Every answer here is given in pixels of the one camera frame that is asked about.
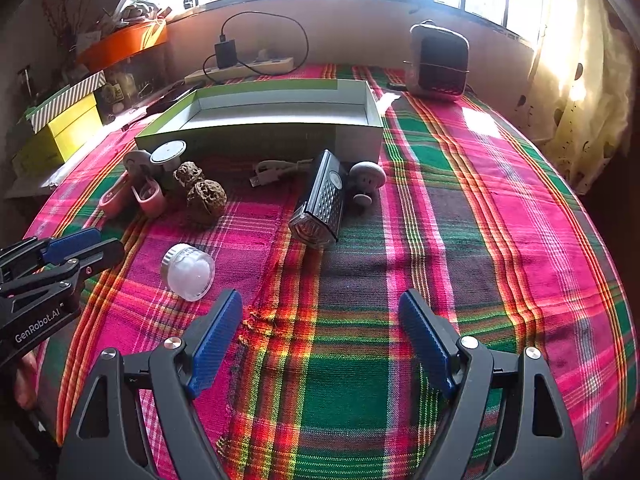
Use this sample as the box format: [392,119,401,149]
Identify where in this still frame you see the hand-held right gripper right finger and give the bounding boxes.
[399,288,584,480]

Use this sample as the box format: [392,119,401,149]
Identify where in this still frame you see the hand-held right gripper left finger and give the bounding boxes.
[57,289,244,480]

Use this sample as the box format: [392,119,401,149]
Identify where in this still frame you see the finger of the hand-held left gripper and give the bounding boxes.
[0,228,101,282]
[0,240,126,307]

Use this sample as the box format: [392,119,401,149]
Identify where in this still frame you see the white round plastic jar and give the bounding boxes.
[160,242,216,302]

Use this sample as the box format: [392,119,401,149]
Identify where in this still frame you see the pink silicone strap holder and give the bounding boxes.
[99,170,166,218]

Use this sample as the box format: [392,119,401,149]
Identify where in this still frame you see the brown walnut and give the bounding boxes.
[186,180,228,226]
[172,160,206,191]

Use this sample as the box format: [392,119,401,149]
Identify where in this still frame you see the white disc green base stand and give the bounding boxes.
[123,139,188,181]

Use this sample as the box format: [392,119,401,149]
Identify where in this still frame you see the black bike light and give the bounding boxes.
[288,149,349,250]

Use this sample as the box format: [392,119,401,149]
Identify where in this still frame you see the grey mushroom-shaped lamp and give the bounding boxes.
[347,160,387,210]

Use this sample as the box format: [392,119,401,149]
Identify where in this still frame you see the white cable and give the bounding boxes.
[250,157,313,190]

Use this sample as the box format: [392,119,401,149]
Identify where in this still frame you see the green cardboard box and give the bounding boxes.
[134,79,385,163]

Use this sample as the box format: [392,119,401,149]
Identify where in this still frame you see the person's left hand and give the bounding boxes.
[14,352,40,409]

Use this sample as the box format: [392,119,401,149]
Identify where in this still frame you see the white paper sheet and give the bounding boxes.
[5,125,126,201]

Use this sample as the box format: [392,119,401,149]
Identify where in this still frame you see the pink green plaid blanket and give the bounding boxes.
[22,62,636,480]

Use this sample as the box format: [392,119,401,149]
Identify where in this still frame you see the yellow box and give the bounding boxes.
[11,92,103,176]

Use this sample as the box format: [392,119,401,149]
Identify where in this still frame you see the striped lid box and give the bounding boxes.
[25,71,107,133]

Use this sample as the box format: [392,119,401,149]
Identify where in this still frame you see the black phone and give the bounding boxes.
[145,82,201,111]

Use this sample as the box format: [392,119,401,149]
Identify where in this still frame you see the orange box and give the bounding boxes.
[75,22,168,73]

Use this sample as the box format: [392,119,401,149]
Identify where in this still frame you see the dried twig bunch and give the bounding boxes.
[40,0,76,56]

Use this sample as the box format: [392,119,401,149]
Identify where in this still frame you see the black charger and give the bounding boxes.
[214,35,237,68]

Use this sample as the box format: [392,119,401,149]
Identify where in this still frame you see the potted succulent plant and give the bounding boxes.
[100,0,173,31]

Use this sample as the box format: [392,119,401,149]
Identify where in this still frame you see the beige power strip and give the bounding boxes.
[185,56,295,83]

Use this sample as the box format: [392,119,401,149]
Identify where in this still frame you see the small silver space heater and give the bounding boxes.
[404,20,471,103]

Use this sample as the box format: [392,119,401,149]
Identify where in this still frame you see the cream spotted curtain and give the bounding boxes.
[520,0,633,196]

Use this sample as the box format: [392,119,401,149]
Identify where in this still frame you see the black charger cable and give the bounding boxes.
[202,12,310,86]

